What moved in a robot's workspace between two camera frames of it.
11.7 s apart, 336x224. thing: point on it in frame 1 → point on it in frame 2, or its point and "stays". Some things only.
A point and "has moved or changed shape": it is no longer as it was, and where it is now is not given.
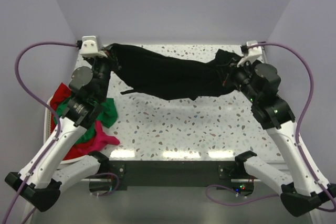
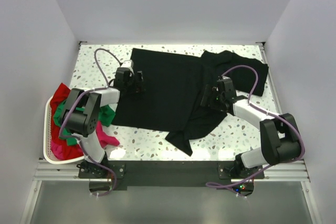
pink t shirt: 101,139 stays
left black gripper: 106,60 → 138,87
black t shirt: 157,73 has moved or changed shape
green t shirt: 106,115 stays
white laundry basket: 46,126 stays
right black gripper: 247,65 → 209,92
